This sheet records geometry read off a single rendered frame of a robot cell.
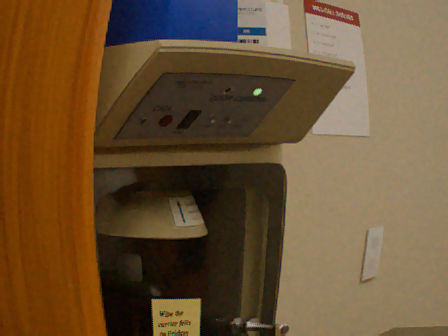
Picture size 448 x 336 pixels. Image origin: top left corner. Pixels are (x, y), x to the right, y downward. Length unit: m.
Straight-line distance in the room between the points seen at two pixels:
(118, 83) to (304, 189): 1.07
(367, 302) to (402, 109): 0.44
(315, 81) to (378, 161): 1.09
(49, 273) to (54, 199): 0.08
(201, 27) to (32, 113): 0.19
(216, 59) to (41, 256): 0.26
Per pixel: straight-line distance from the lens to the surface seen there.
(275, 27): 1.22
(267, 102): 1.23
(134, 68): 1.06
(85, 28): 1.01
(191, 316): 1.25
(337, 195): 2.20
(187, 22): 1.08
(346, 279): 2.28
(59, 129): 1.02
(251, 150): 1.32
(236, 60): 1.13
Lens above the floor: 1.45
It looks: 3 degrees down
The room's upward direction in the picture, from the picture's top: 1 degrees clockwise
